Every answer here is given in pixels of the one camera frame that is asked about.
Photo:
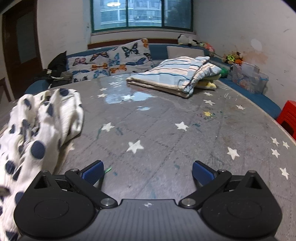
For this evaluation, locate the dark wooden cabinet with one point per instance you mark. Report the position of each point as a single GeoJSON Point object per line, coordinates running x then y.
{"type": "Point", "coordinates": [3, 90]}

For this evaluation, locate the brown plush toy pile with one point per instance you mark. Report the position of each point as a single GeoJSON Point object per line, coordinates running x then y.
{"type": "Point", "coordinates": [231, 58]}

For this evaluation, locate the red plastic stool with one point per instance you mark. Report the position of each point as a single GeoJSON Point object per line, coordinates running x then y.
{"type": "Point", "coordinates": [288, 115]}

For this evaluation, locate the clear plastic storage box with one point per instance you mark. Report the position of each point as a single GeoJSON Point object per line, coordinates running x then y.
{"type": "Point", "coordinates": [247, 78]}

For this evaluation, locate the grey star tablecloth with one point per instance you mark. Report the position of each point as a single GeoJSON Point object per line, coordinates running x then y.
{"type": "Point", "coordinates": [161, 129]}

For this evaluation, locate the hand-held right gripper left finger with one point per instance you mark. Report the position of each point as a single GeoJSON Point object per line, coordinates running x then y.
{"type": "Point", "coordinates": [93, 172]}

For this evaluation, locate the pink plush toy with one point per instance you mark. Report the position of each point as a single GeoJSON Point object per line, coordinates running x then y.
{"type": "Point", "coordinates": [210, 47]}

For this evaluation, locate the grey cushion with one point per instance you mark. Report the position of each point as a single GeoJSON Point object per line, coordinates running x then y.
{"type": "Point", "coordinates": [185, 51]}

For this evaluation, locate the green bowl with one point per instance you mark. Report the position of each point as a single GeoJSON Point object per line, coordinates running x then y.
{"type": "Point", "coordinates": [223, 72]}

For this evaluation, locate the folded blue striped clothes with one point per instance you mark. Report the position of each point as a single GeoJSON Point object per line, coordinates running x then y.
{"type": "Point", "coordinates": [166, 74]}

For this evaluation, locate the brown wooden door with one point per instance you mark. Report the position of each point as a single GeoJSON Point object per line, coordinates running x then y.
{"type": "Point", "coordinates": [23, 46]}

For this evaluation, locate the black white plush toy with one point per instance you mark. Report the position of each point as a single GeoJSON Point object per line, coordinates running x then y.
{"type": "Point", "coordinates": [187, 39]}

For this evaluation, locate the butterfly print blanket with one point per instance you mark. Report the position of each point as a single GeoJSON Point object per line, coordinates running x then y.
{"type": "Point", "coordinates": [115, 60]}

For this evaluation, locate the folded yellow cloth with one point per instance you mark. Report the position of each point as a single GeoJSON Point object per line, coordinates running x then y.
{"type": "Point", "coordinates": [207, 85]}

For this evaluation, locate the white navy polka dot garment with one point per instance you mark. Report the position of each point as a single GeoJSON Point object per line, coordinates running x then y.
{"type": "Point", "coordinates": [34, 120]}

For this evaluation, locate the green framed window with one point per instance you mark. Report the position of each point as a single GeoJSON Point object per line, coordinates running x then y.
{"type": "Point", "coordinates": [143, 14]}

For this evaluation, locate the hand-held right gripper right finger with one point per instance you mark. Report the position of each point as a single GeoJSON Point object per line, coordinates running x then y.
{"type": "Point", "coordinates": [203, 172]}

